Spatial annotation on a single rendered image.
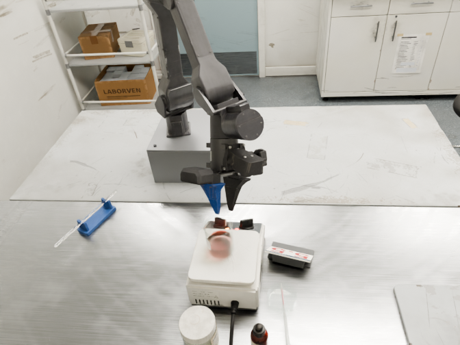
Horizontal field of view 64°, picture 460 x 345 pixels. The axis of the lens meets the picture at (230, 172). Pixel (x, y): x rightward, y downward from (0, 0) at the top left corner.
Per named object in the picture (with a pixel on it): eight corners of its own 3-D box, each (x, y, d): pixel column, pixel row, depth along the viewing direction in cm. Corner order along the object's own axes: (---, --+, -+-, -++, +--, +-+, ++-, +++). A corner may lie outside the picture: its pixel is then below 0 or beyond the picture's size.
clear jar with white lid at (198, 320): (185, 365, 61) (177, 342, 56) (185, 330, 66) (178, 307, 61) (221, 361, 61) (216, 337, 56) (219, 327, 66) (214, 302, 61)
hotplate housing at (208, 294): (208, 228, 85) (204, 203, 80) (265, 231, 83) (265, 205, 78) (187, 318, 68) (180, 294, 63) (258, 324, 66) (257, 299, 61)
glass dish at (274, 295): (302, 307, 68) (302, 301, 66) (275, 319, 66) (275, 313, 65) (287, 284, 72) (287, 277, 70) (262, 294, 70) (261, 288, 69)
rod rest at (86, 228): (107, 205, 94) (103, 194, 91) (117, 209, 92) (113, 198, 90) (77, 232, 87) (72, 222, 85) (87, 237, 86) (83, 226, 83)
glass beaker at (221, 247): (226, 267, 66) (222, 237, 61) (201, 256, 68) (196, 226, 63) (242, 244, 70) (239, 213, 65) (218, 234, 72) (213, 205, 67)
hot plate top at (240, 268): (200, 230, 74) (199, 227, 73) (259, 233, 72) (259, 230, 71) (187, 281, 65) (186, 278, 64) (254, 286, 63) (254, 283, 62)
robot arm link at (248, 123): (191, 88, 72) (218, 83, 61) (226, 76, 75) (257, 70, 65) (208, 142, 75) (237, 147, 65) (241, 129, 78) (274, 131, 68)
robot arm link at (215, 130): (201, 103, 76) (222, 102, 68) (225, 104, 79) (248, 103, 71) (201, 137, 77) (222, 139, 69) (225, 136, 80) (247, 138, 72)
